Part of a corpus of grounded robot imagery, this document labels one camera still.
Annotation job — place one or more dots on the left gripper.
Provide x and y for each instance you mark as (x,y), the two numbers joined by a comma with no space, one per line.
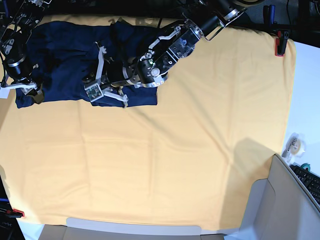
(111,76)

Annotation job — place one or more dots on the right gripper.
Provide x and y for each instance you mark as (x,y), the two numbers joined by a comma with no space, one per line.
(29,89)

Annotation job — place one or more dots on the blue T-shirt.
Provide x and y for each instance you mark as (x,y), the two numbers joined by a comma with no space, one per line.
(67,52)

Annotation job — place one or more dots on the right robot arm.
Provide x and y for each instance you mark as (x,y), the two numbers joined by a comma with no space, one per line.
(18,18)

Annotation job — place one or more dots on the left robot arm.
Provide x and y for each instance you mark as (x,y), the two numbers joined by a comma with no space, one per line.
(150,67)

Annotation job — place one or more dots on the yellow table cloth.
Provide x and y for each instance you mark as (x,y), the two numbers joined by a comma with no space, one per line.
(190,160)

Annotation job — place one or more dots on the red black tool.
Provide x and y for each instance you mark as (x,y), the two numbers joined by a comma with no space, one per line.
(14,213)

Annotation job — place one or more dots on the red clamp right edge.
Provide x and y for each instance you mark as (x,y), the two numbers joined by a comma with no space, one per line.
(281,40)

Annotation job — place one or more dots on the tape roll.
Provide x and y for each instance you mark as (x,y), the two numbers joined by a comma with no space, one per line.
(294,148)

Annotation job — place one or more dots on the cardboard box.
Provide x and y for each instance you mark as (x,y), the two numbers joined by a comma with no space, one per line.
(278,208)

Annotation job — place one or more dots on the black keyboard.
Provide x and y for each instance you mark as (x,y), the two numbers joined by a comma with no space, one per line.
(309,180)

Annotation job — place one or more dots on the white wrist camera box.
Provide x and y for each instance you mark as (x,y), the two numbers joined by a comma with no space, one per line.
(93,92)
(4,92)

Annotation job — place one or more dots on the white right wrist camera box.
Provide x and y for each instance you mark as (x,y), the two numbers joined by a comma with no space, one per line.
(4,92)

